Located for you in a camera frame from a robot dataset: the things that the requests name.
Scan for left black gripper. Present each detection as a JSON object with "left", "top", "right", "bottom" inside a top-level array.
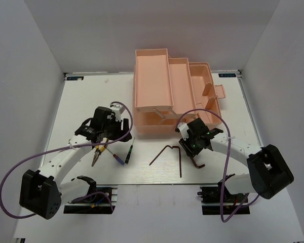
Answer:
[{"left": 102, "top": 116, "right": 132, "bottom": 142}]

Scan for short-leg brown hex key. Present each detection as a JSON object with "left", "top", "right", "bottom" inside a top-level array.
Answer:
[{"left": 186, "top": 152, "right": 205, "bottom": 169}]

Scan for pink plastic toolbox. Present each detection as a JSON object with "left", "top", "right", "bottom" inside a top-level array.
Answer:
[{"left": 133, "top": 49, "right": 226, "bottom": 135}]

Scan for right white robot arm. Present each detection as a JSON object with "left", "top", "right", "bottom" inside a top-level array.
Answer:
[{"left": 175, "top": 118, "right": 294, "bottom": 202}]

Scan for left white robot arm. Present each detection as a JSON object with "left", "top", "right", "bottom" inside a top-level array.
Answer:
[{"left": 19, "top": 102, "right": 133, "bottom": 220}]

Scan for bent brown hex key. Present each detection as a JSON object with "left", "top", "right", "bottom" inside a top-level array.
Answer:
[{"left": 149, "top": 144, "right": 179, "bottom": 167}]

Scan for black green screwdriver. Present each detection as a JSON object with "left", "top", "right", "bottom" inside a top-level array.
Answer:
[{"left": 125, "top": 138, "right": 135, "bottom": 164}]

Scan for long brown hex key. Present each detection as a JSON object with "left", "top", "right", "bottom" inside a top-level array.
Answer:
[{"left": 176, "top": 146, "right": 182, "bottom": 178}]

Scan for yellow needle-nose pliers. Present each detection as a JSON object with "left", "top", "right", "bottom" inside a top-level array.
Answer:
[{"left": 91, "top": 145, "right": 108, "bottom": 167}]

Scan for left blue table label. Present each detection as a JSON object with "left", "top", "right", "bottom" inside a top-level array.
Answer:
[{"left": 66, "top": 76, "right": 84, "bottom": 80}]

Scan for blue table label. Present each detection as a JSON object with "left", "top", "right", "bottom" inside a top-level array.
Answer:
[
  {"left": 66, "top": 76, "right": 84, "bottom": 80},
  {"left": 218, "top": 73, "right": 236, "bottom": 78}
]

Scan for right blue table label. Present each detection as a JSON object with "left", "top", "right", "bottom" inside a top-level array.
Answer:
[{"left": 218, "top": 73, "right": 236, "bottom": 78}]

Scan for blue handled screwdriver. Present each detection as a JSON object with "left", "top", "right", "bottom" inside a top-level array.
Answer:
[{"left": 105, "top": 147, "right": 125, "bottom": 165}]

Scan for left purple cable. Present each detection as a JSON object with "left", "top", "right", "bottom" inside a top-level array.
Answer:
[{"left": 0, "top": 101, "right": 134, "bottom": 219}]

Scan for purple cable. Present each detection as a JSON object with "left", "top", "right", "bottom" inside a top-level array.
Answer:
[
  {"left": 0, "top": 101, "right": 134, "bottom": 219},
  {"left": 176, "top": 109, "right": 258, "bottom": 223}
]

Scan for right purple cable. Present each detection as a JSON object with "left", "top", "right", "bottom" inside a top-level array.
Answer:
[{"left": 176, "top": 109, "right": 258, "bottom": 223}]

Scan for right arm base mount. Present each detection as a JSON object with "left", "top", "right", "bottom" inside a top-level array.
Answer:
[{"left": 197, "top": 186, "right": 245, "bottom": 216}]

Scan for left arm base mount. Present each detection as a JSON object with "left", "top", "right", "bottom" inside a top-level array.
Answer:
[{"left": 63, "top": 185, "right": 118, "bottom": 215}]

